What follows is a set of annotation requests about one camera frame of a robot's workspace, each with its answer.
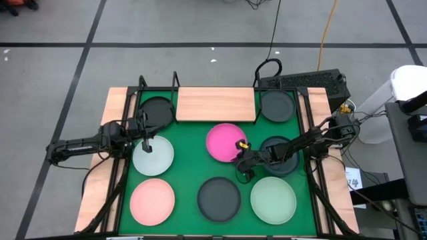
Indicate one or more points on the black box on desk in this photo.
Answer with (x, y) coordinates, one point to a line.
(418, 128)

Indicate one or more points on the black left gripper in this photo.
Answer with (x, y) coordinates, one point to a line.
(140, 129)

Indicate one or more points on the black computer case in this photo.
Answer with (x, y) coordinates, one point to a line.
(310, 81)

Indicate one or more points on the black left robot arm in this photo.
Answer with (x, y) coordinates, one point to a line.
(73, 149)

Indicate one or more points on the light grey plate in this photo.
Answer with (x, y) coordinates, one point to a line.
(157, 160)

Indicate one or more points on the dark teal plate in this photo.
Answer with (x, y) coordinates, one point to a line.
(284, 169)

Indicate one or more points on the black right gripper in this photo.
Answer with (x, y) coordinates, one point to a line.
(254, 160)

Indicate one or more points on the green table mat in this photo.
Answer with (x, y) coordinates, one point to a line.
(190, 166)

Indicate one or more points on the black plate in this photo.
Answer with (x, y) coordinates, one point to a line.
(160, 111)

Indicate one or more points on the magenta plate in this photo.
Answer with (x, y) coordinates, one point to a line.
(221, 141)

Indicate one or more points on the dark grey plate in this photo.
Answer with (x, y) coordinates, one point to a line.
(218, 199)

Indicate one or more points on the white bin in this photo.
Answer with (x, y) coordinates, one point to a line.
(408, 81)

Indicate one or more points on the orange and black item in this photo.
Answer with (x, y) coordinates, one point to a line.
(20, 2)

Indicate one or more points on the mint green plate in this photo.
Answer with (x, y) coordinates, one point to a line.
(273, 200)

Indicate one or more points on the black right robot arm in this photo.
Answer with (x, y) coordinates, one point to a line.
(300, 144)

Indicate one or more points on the black device on desk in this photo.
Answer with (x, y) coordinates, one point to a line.
(413, 101)

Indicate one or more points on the grey desk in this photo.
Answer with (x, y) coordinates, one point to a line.
(405, 156)

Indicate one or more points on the white paper note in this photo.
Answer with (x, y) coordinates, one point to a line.
(353, 180)

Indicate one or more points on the salmon pink plate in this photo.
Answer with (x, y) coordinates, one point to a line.
(151, 201)

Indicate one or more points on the dark grey-green plate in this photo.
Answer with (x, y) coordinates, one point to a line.
(278, 106)

